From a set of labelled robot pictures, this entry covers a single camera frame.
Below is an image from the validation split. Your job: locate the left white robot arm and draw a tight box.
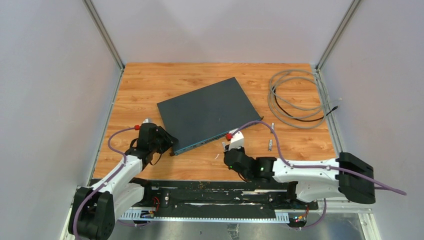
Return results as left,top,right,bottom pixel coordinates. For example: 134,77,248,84
68,121,178,240

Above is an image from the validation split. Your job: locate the small grey metal bracket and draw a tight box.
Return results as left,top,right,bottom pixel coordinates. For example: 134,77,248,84
268,139,273,152

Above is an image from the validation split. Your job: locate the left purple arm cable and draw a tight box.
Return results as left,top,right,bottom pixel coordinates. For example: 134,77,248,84
72,125,141,240

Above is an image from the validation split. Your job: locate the grey ethernet cable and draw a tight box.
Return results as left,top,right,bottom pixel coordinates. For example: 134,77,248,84
266,68,342,130

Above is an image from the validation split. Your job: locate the dark blue network switch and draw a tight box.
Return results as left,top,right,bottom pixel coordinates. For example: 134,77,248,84
157,77,263,156

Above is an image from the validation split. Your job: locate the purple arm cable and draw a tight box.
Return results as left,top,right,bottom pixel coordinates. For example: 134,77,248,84
225,119,408,231
72,125,141,240

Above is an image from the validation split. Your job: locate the aluminium corner post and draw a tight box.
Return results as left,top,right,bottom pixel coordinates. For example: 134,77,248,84
315,0,362,71
82,0,125,72

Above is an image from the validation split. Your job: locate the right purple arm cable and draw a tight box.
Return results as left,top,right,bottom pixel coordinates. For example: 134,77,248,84
225,119,408,231

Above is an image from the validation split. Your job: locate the left aluminium corner post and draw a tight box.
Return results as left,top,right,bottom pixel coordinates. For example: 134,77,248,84
82,0,125,72

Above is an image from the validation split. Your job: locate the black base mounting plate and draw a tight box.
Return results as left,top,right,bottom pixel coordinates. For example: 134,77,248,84
133,178,319,220

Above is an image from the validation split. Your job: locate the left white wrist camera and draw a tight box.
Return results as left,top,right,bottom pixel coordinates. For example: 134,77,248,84
141,118,153,126

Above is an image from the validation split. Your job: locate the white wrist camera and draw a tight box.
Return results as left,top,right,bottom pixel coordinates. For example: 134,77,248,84
228,130,245,150
141,118,153,126

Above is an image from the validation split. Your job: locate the right aluminium corner post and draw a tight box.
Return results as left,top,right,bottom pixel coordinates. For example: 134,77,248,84
315,0,362,71

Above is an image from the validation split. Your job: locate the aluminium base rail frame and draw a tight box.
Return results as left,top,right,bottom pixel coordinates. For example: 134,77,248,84
67,180,381,240

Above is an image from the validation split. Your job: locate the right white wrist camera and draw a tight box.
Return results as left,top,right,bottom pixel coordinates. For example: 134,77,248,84
228,130,245,150

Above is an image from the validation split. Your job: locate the black power cable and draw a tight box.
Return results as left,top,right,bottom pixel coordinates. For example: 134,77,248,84
272,86,340,123

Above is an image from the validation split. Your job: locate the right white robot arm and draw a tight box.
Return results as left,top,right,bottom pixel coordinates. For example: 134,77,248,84
223,147,376,209

